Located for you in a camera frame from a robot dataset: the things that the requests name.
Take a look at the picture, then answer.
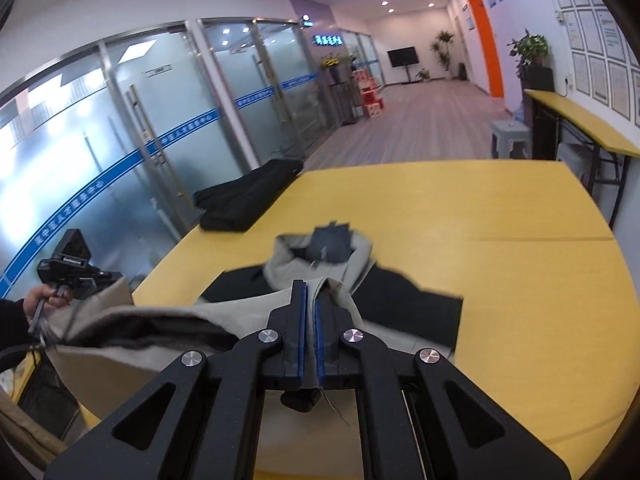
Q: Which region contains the grey plastic stool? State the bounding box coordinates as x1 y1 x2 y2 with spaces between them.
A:
490 119 532 160

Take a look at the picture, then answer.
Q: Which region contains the stack of red crates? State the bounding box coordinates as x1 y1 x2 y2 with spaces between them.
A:
352 69 385 120

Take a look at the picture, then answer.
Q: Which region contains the tan cloth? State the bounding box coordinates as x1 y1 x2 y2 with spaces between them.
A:
0 385 68 480

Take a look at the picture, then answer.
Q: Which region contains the bushy potted plant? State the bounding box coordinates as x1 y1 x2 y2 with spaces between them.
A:
506 29 550 68

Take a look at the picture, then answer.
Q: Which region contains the black television screen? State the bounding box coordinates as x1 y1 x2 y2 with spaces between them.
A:
387 46 418 68

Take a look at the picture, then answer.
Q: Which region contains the wall of framed certificates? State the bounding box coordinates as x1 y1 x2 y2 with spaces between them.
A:
547 0 640 128

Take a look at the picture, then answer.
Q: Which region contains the person's left hand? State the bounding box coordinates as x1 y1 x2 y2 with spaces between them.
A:
22 284 69 317

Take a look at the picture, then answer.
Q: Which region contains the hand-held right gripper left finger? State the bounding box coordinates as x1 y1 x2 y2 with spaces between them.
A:
44 279 314 480

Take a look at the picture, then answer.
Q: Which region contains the frosted glass door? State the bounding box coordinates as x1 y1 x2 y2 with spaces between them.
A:
102 24 236 241

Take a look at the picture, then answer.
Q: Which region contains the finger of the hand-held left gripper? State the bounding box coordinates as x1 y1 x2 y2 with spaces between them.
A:
95 270 126 292

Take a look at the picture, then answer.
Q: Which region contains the yellow folding table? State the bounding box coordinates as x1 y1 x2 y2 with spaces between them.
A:
523 88 640 231

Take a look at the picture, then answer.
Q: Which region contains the tall potted palm plant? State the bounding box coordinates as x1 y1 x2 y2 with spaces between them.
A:
430 29 456 80

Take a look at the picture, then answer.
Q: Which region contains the folded black garment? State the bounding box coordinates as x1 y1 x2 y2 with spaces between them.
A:
193 158 304 233

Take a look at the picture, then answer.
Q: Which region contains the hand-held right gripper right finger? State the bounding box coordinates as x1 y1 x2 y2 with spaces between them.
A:
316 292 572 480

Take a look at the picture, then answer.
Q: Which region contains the grey and black jacket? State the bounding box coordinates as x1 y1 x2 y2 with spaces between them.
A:
46 220 464 422

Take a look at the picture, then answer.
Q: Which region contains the steel door handle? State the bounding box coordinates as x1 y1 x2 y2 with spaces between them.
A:
125 84 193 206

